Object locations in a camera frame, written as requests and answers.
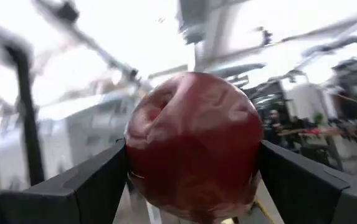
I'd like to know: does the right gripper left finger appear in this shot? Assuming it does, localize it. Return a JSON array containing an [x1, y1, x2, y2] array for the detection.
[[0, 139, 129, 224]]

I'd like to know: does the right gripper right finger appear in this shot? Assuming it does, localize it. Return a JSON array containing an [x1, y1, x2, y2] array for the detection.
[[258, 139, 357, 224]]

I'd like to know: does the person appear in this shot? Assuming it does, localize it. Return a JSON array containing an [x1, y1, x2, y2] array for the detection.
[[262, 108, 288, 147]]

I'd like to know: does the dark maroon apple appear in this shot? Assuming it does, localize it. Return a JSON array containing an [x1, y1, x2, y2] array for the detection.
[[123, 71, 265, 224]]

